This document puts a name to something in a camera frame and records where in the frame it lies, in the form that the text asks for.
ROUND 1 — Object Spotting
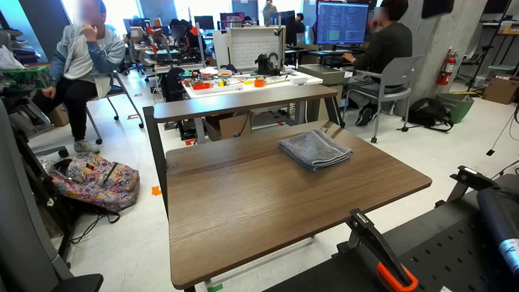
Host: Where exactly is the grey folded towel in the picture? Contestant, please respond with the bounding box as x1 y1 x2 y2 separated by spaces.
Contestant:
278 129 353 172

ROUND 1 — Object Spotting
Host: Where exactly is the cardboard box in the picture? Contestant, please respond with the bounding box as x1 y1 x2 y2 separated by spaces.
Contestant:
47 104 70 127
481 77 519 105
204 113 252 142

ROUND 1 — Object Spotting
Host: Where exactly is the brown wooden table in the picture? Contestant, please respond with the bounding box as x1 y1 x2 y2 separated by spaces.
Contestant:
142 84 345 212

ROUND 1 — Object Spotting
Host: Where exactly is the white table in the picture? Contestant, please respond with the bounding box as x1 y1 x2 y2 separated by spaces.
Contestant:
182 72 324 145

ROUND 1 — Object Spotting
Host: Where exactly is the black machine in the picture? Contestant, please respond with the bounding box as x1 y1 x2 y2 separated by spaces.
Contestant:
254 52 281 77

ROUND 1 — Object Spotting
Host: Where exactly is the white tile-pattern board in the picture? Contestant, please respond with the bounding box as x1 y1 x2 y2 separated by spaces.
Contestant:
226 26 286 70

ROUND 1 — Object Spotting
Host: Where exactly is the computer monitor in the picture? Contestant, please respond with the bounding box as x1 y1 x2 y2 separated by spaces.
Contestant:
315 1 370 45

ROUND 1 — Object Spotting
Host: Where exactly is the grey plastic chair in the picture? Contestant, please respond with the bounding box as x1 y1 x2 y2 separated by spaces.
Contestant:
343 54 425 144

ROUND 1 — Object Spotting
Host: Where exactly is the grey chair on castors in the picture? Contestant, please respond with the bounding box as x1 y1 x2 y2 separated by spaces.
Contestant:
84 71 145 145

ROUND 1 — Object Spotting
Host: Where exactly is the colourful patterned backpack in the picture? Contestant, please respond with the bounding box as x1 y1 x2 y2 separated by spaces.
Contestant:
49 153 141 214

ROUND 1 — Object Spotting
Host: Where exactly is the black backpack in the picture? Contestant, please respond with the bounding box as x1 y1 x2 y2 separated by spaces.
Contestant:
407 97 455 133

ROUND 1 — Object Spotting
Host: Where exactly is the red fire extinguisher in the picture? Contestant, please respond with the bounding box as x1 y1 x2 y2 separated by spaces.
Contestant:
436 46 461 86

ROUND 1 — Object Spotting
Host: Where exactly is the green bin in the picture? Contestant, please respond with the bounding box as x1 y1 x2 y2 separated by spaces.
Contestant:
437 93 474 124

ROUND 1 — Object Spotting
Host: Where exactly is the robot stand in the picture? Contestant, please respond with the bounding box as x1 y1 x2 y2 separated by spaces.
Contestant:
263 174 519 292

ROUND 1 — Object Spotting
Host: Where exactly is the green patterned box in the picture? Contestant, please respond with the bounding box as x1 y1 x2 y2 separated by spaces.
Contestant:
0 66 54 91

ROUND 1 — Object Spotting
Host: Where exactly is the dark grey office chair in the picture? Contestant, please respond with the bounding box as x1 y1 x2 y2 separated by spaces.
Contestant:
0 99 104 292

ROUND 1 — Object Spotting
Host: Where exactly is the black metal shelf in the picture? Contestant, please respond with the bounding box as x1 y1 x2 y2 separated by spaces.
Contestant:
465 0 519 92

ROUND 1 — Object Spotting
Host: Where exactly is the white plastic bag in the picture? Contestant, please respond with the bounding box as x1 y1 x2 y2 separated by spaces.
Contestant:
0 45 26 70

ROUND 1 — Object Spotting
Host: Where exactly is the black clamp with orange handle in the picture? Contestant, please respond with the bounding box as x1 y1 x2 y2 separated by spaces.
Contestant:
336 208 419 292

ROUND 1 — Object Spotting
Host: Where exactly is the black wall panel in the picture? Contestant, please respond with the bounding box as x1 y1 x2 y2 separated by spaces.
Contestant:
421 0 455 19

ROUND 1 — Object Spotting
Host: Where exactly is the black cable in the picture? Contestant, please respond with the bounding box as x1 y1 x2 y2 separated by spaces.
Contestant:
486 103 519 157

